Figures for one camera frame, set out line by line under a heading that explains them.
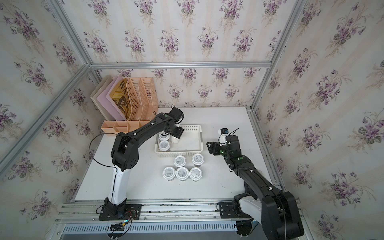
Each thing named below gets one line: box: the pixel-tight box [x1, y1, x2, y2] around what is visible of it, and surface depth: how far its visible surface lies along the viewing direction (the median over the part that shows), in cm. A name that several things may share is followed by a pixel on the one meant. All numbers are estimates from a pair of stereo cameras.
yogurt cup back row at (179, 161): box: [174, 155, 187, 168], surface depth 86 cm
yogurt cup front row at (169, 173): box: [162, 166, 176, 182], surface depth 81 cm
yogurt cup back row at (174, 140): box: [170, 135, 180, 144], surface depth 97 cm
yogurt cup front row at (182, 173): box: [176, 166, 190, 181], surface depth 81 cm
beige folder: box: [90, 75, 116, 121], surface depth 92 cm
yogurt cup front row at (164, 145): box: [158, 140, 171, 152], surface depth 92 cm
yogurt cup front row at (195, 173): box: [189, 167, 203, 181], surface depth 81 cm
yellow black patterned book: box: [109, 78, 132, 121], surface depth 103 cm
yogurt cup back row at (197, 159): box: [191, 153, 205, 167], surface depth 87 cm
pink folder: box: [96, 75, 127, 121], surface depth 93 cm
